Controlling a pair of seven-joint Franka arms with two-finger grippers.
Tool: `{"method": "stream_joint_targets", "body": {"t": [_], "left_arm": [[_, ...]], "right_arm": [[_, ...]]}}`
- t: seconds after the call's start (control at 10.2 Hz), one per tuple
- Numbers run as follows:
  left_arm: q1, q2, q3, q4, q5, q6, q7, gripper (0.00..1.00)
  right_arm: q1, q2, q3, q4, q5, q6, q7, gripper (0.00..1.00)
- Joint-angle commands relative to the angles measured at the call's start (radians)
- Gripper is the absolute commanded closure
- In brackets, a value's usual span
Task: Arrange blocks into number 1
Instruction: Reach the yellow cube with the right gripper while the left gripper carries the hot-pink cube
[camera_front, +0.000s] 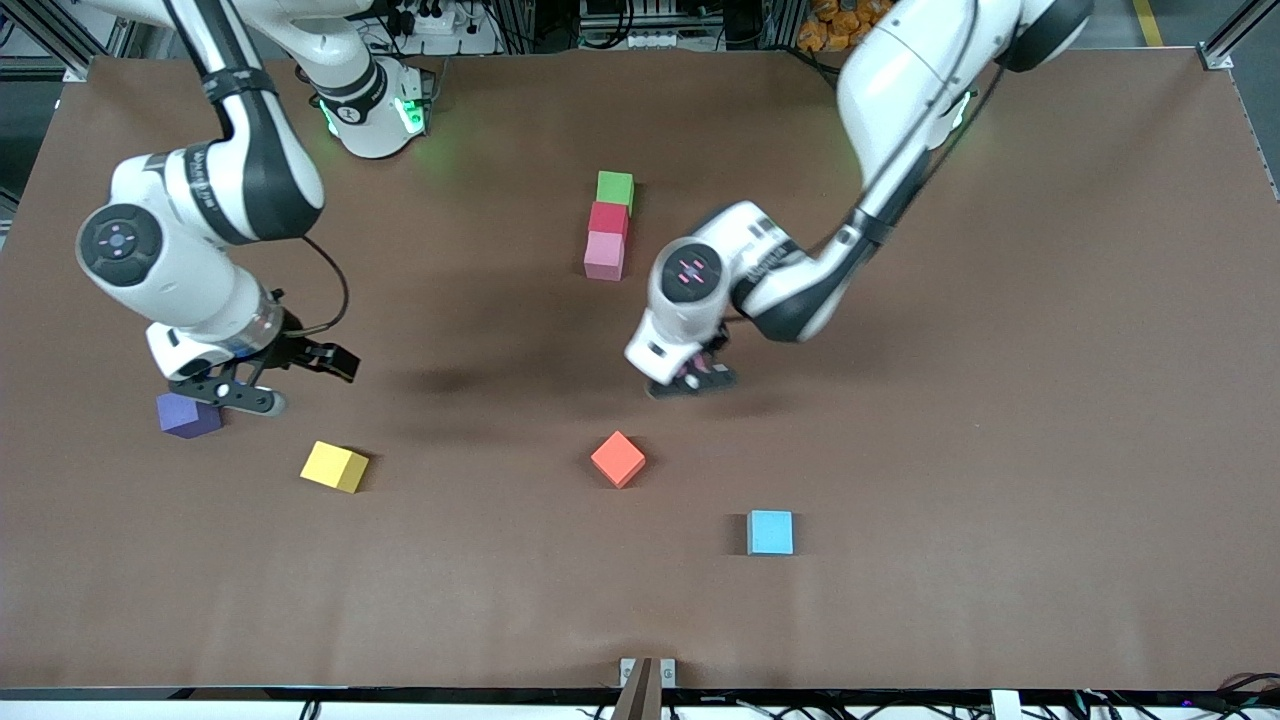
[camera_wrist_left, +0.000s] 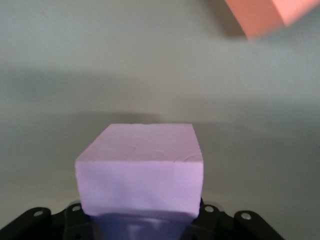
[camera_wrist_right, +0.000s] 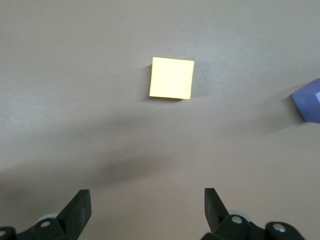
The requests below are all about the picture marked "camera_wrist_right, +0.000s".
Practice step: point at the yellow foam block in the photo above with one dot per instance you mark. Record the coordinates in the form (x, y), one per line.
(172, 78)

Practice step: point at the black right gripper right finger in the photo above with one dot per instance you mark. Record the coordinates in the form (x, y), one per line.
(220, 222)

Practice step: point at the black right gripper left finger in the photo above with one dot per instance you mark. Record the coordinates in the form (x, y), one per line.
(75, 215)

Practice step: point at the purple foam block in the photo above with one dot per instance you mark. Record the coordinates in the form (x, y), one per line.
(306, 102)

